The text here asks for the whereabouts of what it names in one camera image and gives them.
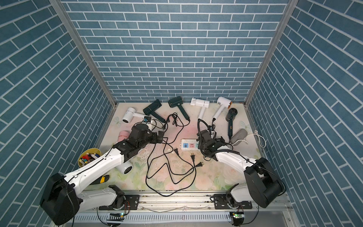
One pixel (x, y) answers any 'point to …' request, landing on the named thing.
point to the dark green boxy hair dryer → (178, 101)
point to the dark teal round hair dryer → (231, 116)
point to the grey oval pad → (240, 135)
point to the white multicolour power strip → (189, 144)
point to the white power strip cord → (259, 140)
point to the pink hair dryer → (122, 135)
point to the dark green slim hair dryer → (150, 110)
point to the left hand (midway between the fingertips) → (161, 132)
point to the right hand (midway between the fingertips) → (204, 142)
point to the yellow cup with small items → (88, 155)
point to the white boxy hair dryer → (200, 102)
